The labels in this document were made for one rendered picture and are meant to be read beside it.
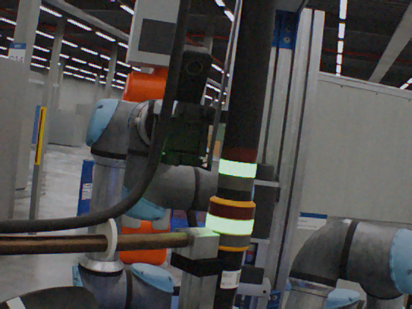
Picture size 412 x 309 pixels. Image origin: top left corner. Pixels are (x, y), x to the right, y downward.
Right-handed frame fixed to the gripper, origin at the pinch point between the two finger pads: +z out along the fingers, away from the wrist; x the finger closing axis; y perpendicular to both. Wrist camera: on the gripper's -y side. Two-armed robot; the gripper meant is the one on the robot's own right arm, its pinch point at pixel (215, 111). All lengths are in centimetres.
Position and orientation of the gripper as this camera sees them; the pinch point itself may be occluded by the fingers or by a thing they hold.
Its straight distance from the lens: 54.0
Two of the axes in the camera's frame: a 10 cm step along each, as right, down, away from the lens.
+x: -9.4, -1.1, -3.1
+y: -1.4, 9.9, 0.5
